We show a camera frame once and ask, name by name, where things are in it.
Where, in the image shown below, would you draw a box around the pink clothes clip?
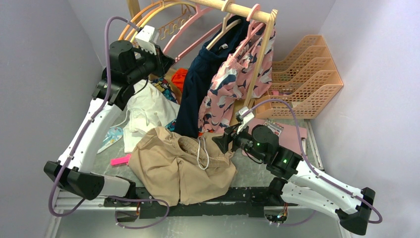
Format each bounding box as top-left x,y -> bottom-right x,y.
110,154 -> 131,166

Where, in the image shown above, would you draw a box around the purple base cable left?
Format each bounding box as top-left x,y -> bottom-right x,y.
108,196 -> 170,230

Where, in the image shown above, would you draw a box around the peach notched hanger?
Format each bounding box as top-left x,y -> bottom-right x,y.
158,4 -> 196,41

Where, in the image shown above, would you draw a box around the colourful patterned garment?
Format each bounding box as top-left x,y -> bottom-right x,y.
150,77 -> 178,104

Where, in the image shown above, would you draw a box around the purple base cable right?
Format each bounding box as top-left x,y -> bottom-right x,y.
279,210 -> 317,227

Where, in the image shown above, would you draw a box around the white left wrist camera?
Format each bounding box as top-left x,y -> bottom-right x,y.
135,25 -> 158,55

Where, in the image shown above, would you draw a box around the marker pen set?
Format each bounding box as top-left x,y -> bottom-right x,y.
264,119 -> 284,136

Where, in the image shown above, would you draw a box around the navy blue hanging garment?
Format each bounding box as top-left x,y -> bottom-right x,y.
173,15 -> 250,138

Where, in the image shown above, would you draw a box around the cream hanger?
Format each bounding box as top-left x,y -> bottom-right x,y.
206,13 -> 242,51

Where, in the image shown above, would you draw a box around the pink hanger with garment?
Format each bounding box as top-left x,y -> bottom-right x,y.
227,3 -> 265,63

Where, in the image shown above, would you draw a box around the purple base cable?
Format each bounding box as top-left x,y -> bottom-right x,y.
279,210 -> 317,227
108,196 -> 170,230

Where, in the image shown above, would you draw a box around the blue toothbrush blister pack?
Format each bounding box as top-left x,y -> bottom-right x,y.
97,126 -> 123,154

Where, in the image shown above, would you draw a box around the peach mesh file organizer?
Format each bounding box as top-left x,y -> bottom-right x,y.
254,35 -> 344,119

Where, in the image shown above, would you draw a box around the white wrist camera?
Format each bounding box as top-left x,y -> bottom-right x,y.
236,107 -> 255,134
135,25 -> 158,55

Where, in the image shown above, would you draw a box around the pink notched hanger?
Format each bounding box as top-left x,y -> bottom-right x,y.
163,4 -> 221,62

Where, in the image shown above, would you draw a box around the pink shark print garment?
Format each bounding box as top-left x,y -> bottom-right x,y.
198,28 -> 276,135

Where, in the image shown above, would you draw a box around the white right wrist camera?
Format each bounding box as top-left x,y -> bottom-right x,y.
236,107 -> 255,134

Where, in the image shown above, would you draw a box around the yellow hanger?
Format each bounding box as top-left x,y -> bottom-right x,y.
137,0 -> 196,27

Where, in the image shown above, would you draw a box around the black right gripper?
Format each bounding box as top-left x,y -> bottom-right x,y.
212,121 -> 268,163

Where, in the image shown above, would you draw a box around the white garment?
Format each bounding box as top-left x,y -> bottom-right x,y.
123,80 -> 180,153

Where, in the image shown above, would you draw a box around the pink clipboard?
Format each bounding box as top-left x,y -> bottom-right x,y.
248,119 -> 308,155

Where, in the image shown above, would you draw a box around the beige drawstring shorts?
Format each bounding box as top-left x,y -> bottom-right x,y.
128,127 -> 237,206

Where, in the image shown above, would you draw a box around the wooden clothes rack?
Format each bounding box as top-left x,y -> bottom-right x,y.
127,0 -> 279,130

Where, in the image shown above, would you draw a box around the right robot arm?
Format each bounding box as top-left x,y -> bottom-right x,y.
213,125 -> 375,236

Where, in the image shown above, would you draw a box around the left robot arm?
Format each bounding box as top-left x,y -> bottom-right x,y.
44,40 -> 175,206

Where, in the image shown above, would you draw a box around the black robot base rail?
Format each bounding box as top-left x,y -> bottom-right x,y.
103,186 -> 285,219

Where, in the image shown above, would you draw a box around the orange mesh garment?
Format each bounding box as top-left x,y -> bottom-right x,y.
171,68 -> 188,92

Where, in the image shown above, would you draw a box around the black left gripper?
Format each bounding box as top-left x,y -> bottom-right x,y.
127,42 -> 176,84

